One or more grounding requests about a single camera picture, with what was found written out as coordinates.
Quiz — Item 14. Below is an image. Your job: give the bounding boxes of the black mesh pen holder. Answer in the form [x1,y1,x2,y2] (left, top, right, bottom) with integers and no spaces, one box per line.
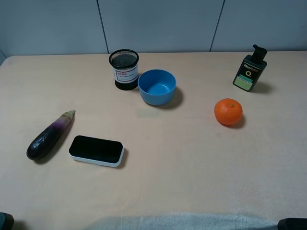
[108,49,139,91]

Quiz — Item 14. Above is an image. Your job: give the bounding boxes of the purple eggplant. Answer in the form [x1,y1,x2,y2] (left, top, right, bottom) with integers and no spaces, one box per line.
[26,110,75,161]

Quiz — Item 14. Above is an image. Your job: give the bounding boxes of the blue plastic bowl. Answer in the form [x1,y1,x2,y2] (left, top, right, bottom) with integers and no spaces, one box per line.
[138,69,177,105]

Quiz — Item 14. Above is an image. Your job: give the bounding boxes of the dark object bottom left corner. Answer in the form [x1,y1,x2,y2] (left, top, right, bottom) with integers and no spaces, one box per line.
[0,212,14,230]

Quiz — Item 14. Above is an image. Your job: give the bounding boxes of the orange mandarin fruit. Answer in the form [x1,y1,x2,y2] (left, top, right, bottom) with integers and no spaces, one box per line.
[214,98,243,126]

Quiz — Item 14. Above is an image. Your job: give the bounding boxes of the black white board eraser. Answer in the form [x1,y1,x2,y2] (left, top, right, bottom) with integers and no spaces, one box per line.
[69,135,125,168]

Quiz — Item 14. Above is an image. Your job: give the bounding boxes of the dark object bottom right corner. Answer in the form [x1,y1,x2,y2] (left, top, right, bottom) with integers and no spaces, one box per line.
[277,218,307,230]

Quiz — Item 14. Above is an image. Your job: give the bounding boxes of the dark pump lotion bottle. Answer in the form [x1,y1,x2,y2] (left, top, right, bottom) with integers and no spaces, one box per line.
[233,45,267,92]

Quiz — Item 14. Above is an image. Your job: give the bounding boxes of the grey cloth at bottom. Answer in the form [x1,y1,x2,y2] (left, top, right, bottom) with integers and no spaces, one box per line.
[86,212,278,230]

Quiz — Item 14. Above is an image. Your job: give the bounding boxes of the dark object corner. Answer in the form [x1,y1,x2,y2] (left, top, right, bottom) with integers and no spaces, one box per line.
[0,212,14,230]
[277,218,307,230]

